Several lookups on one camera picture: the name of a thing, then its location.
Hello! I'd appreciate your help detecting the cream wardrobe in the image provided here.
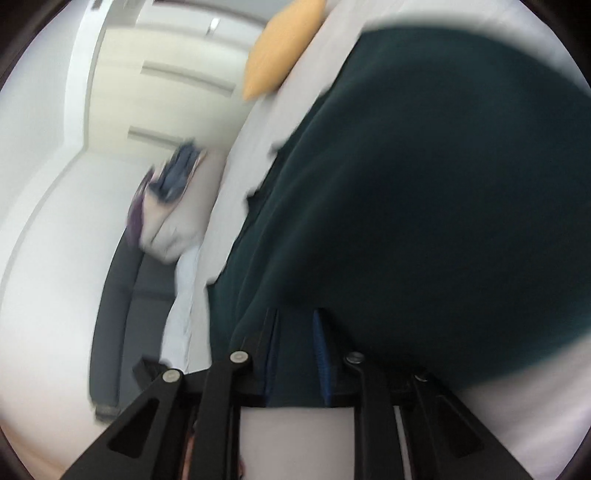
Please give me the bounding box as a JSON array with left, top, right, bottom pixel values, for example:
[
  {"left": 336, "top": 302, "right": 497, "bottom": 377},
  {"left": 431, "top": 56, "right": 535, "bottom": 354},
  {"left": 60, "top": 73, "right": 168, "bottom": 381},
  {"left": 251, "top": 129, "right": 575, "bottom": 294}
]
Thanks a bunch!
[{"left": 60, "top": 0, "right": 287, "bottom": 155}]

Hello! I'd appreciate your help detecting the purple pillow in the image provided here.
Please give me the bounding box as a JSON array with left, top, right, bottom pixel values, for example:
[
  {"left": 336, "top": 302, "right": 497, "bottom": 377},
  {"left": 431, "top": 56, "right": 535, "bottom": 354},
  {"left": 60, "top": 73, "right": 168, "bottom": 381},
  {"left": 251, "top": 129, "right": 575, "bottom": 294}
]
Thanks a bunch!
[{"left": 127, "top": 168, "right": 157, "bottom": 249}]

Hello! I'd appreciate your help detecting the dark grey bed headboard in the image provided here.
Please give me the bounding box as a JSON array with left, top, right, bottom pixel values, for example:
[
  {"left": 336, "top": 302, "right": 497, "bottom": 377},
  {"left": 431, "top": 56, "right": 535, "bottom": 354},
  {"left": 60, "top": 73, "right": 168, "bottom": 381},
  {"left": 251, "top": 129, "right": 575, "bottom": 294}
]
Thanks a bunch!
[{"left": 88, "top": 239, "right": 186, "bottom": 412}]

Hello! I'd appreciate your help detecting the white quilt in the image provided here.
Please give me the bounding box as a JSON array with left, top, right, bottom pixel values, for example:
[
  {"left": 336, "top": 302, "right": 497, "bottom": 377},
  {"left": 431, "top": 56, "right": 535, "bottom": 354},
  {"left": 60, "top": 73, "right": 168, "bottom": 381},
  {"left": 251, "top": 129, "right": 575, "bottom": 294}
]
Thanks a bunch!
[{"left": 159, "top": 244, "right": 218, "bottom": 376}]

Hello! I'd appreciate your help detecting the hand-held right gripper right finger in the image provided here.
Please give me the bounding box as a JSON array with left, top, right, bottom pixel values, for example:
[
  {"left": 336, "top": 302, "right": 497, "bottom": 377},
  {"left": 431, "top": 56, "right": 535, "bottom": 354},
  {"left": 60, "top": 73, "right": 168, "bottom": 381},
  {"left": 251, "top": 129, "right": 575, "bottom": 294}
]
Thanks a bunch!
[{"left": 311, "top": 308, "right": 536, "bottom": 480}]

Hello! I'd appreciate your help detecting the blue-grey crumpled cloth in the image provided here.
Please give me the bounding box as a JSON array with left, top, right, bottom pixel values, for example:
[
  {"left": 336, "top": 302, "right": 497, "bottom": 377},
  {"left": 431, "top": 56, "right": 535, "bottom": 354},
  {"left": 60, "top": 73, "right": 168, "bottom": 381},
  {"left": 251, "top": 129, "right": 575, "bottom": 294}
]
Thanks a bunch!
[{"left": 148, "top": 142, "right": 205, "bottom": 202}]

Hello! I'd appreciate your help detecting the dark green sweater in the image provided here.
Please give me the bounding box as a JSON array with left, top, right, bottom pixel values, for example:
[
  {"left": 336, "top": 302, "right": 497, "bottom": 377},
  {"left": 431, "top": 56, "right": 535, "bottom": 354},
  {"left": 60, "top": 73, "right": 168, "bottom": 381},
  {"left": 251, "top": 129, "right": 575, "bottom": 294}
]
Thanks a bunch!
[{"left": 210, "top": 25, "right": 591, "bottom": 408}]

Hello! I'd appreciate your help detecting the yellow pillow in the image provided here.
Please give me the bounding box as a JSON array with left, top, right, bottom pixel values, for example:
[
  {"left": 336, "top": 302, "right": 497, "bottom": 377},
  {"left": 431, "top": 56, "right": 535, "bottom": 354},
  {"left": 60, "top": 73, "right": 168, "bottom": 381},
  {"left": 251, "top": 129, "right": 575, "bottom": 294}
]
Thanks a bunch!
[{"left": 242, "top": 0, "right": 326, "bottom": 101}]

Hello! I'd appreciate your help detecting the bed with white sheet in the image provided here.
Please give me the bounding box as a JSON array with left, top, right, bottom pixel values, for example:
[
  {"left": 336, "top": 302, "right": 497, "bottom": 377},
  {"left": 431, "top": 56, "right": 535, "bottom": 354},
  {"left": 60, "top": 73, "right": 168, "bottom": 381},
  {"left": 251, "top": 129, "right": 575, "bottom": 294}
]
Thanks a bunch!
[{"left": 159, "top": 0, "right": 591, "bottom": 480}]

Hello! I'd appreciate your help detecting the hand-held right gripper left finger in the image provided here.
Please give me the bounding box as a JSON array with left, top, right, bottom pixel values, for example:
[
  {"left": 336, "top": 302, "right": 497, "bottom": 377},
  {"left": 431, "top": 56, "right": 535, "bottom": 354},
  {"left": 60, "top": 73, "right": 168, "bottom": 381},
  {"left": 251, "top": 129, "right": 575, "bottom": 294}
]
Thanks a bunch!
[{"left": 60, "top": 307, "right": 282, "bottom": 480}]

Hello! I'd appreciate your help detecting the folded beige duvet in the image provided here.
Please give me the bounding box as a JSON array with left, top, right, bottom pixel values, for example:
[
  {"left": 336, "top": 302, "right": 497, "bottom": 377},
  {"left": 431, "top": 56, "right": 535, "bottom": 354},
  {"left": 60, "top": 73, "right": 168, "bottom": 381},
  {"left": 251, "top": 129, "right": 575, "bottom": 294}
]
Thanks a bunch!
[{"left": 139, "top": 148, "right": 228, "bottom": 265}]

